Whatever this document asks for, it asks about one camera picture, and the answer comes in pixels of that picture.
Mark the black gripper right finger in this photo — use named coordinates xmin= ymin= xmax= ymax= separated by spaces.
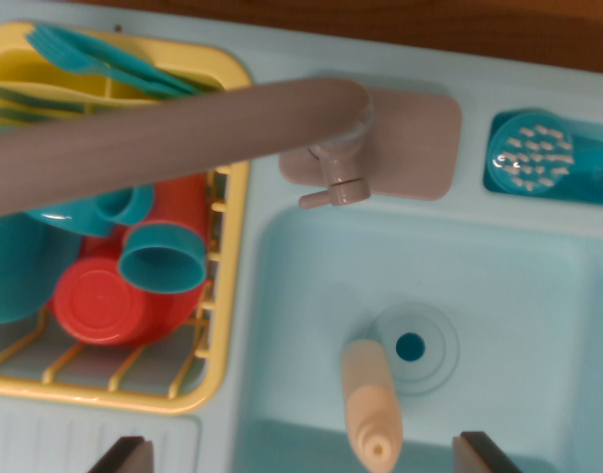
xmin=451 ymin=432 xmax=522 ymax=473

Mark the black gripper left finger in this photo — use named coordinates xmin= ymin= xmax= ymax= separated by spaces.
xmin=100 ymin=436 xmax=155 ymax=473

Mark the cream detergent bottle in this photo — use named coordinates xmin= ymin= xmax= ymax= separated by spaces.
xmin=339 ymin=338 xmax=405 ymax=472

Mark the light blue toy sink unit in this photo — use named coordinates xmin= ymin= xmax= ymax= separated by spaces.
xmin=0 ymin=9 xmax=603 ymax=473

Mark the yellow dish rack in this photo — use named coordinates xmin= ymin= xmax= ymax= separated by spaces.
xmin=0 ymin=20 xmax=251 ymax=416

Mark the red plastic cup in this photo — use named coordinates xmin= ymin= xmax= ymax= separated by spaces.
xmin=52 ymin=256 xmax=145 ymax=346

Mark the teal plastic cup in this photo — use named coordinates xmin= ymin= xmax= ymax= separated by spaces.
xmin=117 ymin=221 xmax=208 ymax=296

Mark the teal plastic bowl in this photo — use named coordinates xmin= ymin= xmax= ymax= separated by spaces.
xmin=0 ymin=214 xmax=81 ymax=325

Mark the red plastic plate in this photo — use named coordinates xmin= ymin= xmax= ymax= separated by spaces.
xmin=77 ymin=172 xmax=208 ymax=346

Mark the teal brush with white bristles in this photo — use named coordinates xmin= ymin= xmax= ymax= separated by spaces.
xmin=491 ymin=111 xmax=603 ymax=198

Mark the grey toy faucet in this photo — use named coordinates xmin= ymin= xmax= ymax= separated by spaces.
xmin=0 ymin=74 xmax=374 ymax=221

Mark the teal mug with handle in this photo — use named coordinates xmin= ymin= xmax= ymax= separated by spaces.
xmin=25 ymin=182 xmax=155 ymax=237

